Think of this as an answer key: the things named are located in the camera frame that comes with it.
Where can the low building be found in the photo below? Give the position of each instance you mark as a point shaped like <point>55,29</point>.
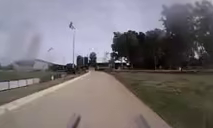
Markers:
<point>102,65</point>

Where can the tall dark buildings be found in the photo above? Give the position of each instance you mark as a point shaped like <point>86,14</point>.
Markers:
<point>80,61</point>

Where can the floodlight pole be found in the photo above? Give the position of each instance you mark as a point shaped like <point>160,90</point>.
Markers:
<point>73,50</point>

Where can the reddish grey asphalt path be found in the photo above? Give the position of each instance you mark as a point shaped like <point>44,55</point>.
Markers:
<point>94,100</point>

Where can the row of dark trees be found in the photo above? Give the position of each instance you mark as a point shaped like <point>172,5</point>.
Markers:
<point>167,43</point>

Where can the robot's own part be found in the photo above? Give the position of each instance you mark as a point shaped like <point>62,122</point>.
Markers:
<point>142,122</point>
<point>74,121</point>

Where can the grey low-roofed building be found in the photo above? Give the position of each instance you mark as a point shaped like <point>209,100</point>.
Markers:
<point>34,64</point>

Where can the grass verge strip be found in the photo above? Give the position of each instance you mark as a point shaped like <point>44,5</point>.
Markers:
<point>30,90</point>

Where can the wide grass field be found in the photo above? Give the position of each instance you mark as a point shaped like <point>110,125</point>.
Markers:
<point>180,96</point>

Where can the pale concrete kerb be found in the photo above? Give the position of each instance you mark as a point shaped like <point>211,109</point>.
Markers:
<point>27,99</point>

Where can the low white barrier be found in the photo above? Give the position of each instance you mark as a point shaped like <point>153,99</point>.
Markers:
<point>14,84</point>

